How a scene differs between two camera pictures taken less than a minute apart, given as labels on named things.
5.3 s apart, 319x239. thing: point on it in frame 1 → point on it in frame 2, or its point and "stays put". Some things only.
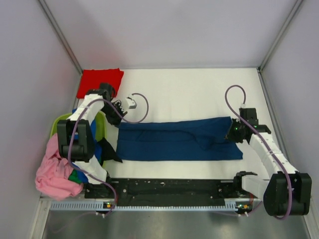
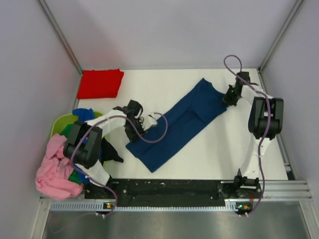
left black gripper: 115,121 → 132,137
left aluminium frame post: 61,35 stays put
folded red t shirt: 91,79 stays put
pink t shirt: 53,178 stays put
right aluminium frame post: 297,4 stays put
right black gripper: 230,135 → 226,99
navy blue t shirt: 193,140 → 202,104
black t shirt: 108,153 stays put
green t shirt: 73,177 stays put
